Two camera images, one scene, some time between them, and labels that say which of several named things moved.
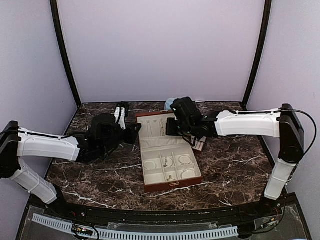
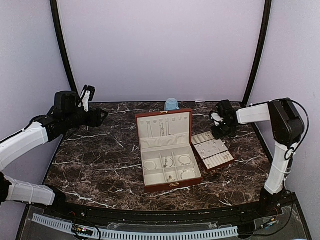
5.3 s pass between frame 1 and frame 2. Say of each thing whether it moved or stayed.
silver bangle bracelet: stayed
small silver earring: stayed
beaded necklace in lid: stayed
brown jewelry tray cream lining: moved
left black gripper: moved
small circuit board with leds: stayed
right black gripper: moved
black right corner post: stayed
